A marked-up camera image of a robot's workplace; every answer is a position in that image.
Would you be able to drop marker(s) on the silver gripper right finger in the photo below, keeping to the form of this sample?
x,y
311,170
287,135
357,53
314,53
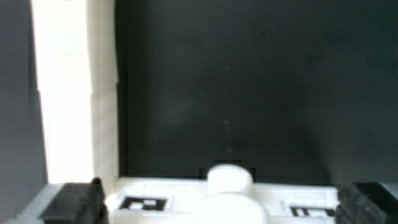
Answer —
x,y
367,203

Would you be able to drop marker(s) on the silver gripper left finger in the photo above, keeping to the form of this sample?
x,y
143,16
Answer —
x,y
76,206

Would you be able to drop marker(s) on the white front drawer box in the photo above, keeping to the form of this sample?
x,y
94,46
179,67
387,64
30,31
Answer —
x,y
298,204

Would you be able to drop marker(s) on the white drawer box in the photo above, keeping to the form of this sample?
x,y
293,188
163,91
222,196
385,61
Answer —
x,y
172,201
298,204

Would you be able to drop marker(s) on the white front fence rail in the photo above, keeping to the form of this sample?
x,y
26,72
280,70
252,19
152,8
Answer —
x,y
76,79

